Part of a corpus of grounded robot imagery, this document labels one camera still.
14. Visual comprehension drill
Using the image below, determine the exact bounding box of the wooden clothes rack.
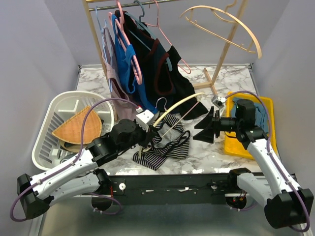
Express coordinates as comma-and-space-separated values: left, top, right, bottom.
82, 0, 251, 121

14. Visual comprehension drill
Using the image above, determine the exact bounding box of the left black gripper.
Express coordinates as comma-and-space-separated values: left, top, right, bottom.
118, 119, 157, 153

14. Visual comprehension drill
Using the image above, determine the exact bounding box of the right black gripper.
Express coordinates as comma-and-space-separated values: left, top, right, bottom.
193, 106, 242, 143

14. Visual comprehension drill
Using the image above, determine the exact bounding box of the cream wooden hanger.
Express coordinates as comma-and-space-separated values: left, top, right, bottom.
137, 92, 205, 160

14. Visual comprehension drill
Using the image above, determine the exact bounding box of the black garment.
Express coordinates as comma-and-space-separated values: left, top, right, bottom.
167, 46, 208, 120

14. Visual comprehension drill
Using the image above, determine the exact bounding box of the striped black purple tank top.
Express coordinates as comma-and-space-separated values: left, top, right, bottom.
132, 114, 190, 171

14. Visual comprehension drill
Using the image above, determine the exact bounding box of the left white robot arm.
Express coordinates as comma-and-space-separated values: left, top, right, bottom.
14, 119, 158, 220

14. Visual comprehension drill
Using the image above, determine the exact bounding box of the teal cloth in tray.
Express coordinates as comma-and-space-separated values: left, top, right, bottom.
231, 97, 268, 134

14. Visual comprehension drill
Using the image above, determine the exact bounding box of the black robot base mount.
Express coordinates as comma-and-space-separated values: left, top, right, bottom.
81, 172, 261, 206

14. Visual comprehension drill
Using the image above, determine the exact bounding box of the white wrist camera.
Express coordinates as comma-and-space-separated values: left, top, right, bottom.
211, 95, 226, 109
136, 110, 155, 128

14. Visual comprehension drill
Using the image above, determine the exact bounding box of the pink plastic hanger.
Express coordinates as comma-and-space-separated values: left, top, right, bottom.
109, 0, 143, 87

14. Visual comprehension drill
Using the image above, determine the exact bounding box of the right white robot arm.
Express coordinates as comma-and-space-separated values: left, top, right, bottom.
193, 99, 314, 231

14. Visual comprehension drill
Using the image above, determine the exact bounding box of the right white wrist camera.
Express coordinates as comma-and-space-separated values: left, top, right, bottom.
211, 95, 226, 109

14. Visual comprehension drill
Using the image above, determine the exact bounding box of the pink wire hanger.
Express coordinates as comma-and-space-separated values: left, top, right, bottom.
147, 0, 191, 75

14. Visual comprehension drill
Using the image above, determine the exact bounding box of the light wooden hanger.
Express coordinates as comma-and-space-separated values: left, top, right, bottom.
180, 5, 262, 59

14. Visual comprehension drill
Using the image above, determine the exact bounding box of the white plastic dish rack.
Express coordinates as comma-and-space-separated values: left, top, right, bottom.
31, 91, 104, 171

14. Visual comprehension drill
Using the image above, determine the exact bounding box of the grey blue hanger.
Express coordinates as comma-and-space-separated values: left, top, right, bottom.
126, 0, 173, 72

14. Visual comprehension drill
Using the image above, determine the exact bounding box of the blue tank top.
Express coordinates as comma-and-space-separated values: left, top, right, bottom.
111, 14, 158, 114

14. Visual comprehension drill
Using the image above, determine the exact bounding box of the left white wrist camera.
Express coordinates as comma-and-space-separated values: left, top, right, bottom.
136, 110, 155, 128

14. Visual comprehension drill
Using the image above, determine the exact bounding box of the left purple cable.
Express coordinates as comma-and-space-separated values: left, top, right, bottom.
9, 98, 142, 222

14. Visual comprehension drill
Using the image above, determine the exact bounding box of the pink tank top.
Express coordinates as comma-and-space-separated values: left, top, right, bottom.
101, 26, 143, 122

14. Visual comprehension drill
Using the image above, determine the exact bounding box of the yellow plastic tray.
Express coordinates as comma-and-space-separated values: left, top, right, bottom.
224, 93, 278, 160

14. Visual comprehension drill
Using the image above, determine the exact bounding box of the navy tank top red trim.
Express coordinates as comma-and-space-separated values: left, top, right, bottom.
114, 10, 175, 110

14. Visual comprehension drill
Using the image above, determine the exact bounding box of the light blue wire hanger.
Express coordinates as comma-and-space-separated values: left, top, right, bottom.
94, 6, 116, 91

